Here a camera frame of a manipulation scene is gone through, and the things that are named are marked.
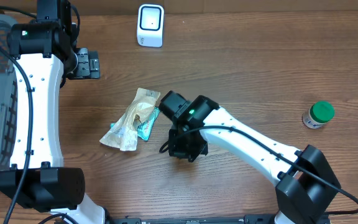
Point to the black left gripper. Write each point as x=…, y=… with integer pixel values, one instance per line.
x=84, y=64

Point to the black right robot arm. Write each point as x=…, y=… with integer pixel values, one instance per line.
x=304, y=182

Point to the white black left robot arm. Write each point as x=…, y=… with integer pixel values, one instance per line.
x=44, y=54

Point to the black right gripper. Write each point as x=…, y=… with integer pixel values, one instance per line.
x=179, y=151

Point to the green lid jar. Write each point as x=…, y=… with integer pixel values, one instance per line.
x=318, y=115

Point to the white black barcode scanner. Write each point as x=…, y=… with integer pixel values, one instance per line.
x=150, y=25

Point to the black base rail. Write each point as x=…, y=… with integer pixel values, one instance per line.
x=246, y=219

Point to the brown snack package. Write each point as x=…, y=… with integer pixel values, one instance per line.
x=123, y=135

